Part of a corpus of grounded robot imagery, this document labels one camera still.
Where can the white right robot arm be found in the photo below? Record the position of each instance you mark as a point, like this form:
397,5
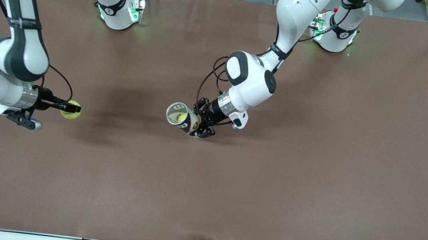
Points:
24,50

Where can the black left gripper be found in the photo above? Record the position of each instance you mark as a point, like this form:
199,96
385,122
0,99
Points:
210,113

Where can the clear plastic tennis ball can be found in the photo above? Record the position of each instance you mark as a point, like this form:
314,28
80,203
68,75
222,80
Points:
191,123

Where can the yellow tennis ball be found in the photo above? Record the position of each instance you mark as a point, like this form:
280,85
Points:
69,115
181,118

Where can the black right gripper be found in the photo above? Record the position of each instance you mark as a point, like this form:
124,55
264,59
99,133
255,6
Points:
45,98

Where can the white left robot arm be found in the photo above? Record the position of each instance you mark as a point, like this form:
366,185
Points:
250,86

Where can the brown table cover sheet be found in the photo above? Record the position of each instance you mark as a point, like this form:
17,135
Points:
205,199

